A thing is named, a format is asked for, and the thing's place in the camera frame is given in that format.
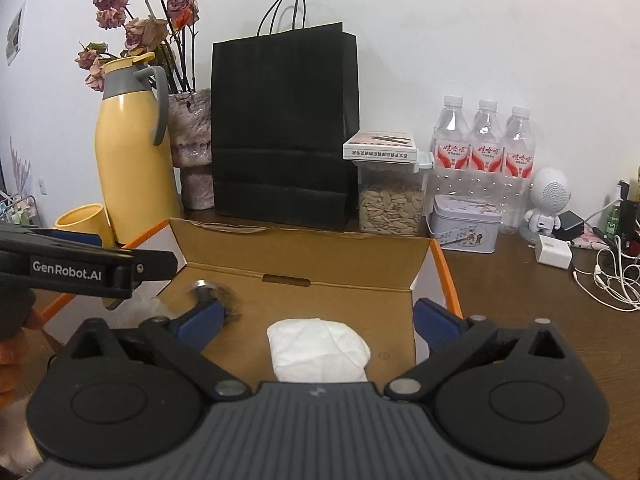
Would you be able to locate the white tissue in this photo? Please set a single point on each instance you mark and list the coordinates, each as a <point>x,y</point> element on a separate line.
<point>315,347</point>

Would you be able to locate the wall picture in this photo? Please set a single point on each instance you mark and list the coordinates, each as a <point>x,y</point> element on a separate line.
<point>15,32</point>

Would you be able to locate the dried rose bouquet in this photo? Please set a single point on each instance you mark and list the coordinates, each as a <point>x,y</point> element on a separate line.
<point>145,32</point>

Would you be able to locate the person's left hand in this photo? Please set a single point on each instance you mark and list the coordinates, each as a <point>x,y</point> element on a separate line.
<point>12,365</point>

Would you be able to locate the yellow mug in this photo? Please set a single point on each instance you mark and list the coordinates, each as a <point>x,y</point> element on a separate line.
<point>82,222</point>

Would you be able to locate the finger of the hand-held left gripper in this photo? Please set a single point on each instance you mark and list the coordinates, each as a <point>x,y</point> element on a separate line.
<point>75,237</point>

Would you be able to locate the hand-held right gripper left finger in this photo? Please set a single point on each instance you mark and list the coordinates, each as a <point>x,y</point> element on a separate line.
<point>200,322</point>

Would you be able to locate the black paper bag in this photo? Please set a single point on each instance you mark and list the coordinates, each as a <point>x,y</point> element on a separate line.
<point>280,135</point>

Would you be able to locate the black power adapter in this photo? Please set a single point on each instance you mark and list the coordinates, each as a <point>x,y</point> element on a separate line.
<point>570,225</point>

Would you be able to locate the clear seed container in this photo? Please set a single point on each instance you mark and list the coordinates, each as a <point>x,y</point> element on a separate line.
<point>390,205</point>

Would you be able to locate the water bottle red label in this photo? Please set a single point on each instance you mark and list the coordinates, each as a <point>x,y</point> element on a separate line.
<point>487,140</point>
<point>519,150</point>
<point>452,135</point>

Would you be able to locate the grey metal tin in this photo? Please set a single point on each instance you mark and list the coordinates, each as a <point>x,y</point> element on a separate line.
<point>465,225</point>

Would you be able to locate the pink patterned pouch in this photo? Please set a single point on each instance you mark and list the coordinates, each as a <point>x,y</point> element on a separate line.
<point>595,240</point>

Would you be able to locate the small green bottle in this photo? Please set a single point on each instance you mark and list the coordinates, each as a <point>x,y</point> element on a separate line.
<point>612,220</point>

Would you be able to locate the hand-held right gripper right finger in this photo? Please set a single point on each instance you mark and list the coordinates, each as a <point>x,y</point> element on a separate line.
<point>435,322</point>

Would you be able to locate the white charger plug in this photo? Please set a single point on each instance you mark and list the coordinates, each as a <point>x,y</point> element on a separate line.
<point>552,255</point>

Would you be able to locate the orange-edged cardboard box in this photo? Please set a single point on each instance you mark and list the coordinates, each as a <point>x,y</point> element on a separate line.
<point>300,260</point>

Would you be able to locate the pink mottled vase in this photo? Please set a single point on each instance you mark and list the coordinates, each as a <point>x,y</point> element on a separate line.
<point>190,130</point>

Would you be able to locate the yellow thermos jug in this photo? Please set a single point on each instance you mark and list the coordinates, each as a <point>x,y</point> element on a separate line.
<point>130,160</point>

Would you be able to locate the white robot toy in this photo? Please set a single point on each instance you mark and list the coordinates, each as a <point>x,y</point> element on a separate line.
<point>550,190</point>

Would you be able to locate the white flat box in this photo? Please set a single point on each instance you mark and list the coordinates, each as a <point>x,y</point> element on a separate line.
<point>380,145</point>

